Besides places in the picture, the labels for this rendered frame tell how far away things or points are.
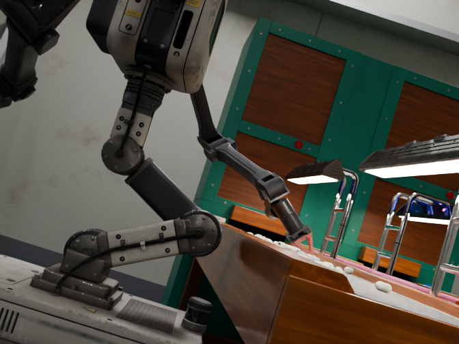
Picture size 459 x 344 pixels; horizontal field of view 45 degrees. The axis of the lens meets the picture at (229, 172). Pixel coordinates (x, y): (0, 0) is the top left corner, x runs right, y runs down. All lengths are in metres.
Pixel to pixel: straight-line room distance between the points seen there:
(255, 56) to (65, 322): 1.79
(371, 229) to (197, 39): 1.72
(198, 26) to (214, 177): 1.35
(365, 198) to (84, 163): 2.50
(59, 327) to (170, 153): 3.24
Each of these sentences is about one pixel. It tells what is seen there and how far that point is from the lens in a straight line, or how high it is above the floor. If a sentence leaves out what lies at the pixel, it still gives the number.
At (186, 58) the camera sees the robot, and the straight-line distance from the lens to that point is 1.46.
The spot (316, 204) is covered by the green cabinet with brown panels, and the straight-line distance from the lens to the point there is 2.81.
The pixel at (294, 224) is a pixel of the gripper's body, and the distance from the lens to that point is 1.80.
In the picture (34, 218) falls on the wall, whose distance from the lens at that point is 4.71.
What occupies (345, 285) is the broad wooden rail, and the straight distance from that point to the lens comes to 0.95.
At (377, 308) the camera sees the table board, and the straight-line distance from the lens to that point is 0.96.
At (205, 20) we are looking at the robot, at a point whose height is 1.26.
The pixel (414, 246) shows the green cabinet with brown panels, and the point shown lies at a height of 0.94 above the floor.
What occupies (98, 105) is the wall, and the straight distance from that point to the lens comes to 4.67.
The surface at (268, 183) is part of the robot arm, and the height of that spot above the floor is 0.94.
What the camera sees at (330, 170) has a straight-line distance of 2.02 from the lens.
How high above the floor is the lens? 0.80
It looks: 4 degrees up
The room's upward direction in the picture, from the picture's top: 18 degrees clockwise
